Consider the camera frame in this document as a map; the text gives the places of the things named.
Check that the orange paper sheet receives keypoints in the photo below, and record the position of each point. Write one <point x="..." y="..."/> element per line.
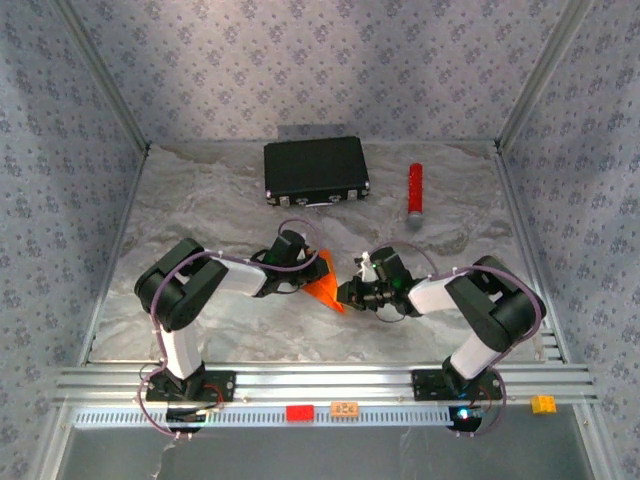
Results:
<point x="324" y="294"/>

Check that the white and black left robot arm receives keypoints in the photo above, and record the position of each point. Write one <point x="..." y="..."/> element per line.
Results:
<point x="245" y="277"/>

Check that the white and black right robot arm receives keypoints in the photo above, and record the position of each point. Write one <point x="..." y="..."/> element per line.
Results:
<point x="430" y="297"/>

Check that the black hard case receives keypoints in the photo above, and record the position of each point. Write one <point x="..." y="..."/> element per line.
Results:
<point x="315" y="167"/>

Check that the red microphone grey head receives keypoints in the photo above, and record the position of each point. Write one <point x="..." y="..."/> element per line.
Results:
<point x="415" y="185"/>

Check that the orange lego brick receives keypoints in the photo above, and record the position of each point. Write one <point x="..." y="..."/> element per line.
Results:
<point x="345" y="409"/>

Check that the red block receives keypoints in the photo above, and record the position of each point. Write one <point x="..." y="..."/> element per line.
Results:
<point x="300" y="413"/>

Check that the small controller board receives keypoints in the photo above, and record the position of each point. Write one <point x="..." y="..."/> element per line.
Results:
<point x="465" y="417"/>
<point x="186" y="415"/>

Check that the yellow toy brick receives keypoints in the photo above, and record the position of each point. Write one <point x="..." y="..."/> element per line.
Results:
<point x="544" y="405"/>

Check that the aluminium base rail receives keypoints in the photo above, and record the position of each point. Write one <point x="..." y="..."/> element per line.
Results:
<point x="320" y="382"/>

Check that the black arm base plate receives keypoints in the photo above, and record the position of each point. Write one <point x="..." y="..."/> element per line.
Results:
<point x="425" y="385"/>
<point x="225" y="385"/>

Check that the aluminium side rail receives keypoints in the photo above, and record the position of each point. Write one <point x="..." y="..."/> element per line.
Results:
<point x="113" y="260"/>
<point x="510" y="190"/>

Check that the aluminium frame post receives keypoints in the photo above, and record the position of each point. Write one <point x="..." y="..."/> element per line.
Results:
<point x="106" y="75"/>
<point x="540" y="75"/>

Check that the aluminium frame leg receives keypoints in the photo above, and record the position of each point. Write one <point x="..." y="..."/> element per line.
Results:
<point x="597" y="450"/>
<point x="52" y="450"/>

